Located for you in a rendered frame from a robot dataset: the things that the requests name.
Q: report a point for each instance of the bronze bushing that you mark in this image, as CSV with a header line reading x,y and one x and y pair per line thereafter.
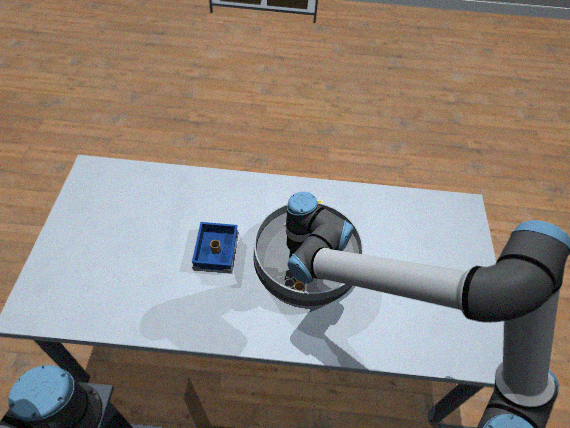
x,y
301,287
215,245

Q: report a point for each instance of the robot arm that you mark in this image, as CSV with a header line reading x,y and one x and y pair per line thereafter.
x,y
40,396
392,278

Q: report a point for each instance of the grey turntable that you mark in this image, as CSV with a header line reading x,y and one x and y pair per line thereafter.
x,y
270,258

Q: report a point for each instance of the blue crate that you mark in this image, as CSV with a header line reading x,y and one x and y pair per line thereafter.
x,y
203,254

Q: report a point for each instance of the white table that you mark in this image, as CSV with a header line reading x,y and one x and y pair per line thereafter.
x,y
134,267

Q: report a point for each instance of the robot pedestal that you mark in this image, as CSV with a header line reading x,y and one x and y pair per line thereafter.
x,y
100,410

